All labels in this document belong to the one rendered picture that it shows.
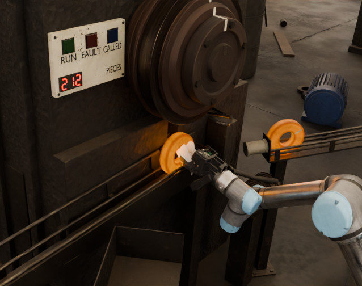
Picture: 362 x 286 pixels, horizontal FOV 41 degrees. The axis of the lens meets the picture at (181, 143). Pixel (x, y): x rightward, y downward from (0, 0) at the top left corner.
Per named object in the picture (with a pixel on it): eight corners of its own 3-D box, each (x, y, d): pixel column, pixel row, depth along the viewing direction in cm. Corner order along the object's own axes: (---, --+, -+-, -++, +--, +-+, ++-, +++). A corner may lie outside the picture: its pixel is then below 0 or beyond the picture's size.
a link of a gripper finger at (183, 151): (179, 135, 172) (198, 150, 168) (175, 148, 176) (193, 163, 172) (173, 138, 170) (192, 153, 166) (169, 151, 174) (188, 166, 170)
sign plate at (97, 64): (51, 96, 137) (46, 33, 128) (120, 74, 154) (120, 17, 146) (56, 99, 135) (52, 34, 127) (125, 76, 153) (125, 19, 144)
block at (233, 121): (200, 168, 203) (205, 116, 191) (212, 161, 208) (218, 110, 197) (221, 178, 197) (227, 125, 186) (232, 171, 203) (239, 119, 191)
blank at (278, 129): (276, 158, 206) (279, 162, 204) (260, 134, 198) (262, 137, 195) (306, 137, 205) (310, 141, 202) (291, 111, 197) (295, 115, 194)
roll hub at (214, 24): (178, 112, 153) (184, 22, 139) (230, 88, 172) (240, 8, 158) (192, 117, 150) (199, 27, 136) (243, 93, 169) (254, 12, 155)
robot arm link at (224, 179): (234, 189, 169) (219, 198, 163) (223, 181, 171) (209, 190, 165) (240, 173, 164) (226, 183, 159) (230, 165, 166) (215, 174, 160)
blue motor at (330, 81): (297, 127, 370) (306, 84, 353) (308, 100, 417) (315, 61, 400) (339, 135, 361) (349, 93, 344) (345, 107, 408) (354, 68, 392)
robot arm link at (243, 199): (244, 221, 159) (253, 203, 154) (219, 200, 164) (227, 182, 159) (257, 210, 165) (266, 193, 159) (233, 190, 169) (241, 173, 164)
